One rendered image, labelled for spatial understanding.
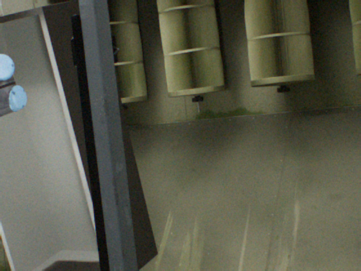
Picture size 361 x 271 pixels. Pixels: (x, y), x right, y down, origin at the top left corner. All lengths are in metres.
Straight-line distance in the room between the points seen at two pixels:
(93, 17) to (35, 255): 1.95
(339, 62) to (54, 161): 1.58
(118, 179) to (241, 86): 2.38
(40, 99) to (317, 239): 1.52
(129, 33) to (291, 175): 1.31
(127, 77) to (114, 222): 2.47
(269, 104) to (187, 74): 0.52
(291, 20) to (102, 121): 1.95
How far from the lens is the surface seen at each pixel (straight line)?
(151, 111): 4.15
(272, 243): 3.37
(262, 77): 3.26
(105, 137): 1.46
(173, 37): 3.57
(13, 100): 2.45
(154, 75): 4.12
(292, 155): 3.53
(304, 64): 3.28
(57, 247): 3.36
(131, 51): 3.92
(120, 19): 3.92
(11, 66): 2.34
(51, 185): 3.25
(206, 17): 3.59
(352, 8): 3.16
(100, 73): 1.46
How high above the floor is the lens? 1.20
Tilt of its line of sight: 3 degrees down
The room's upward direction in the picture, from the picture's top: 6 degrees counter-clockwise
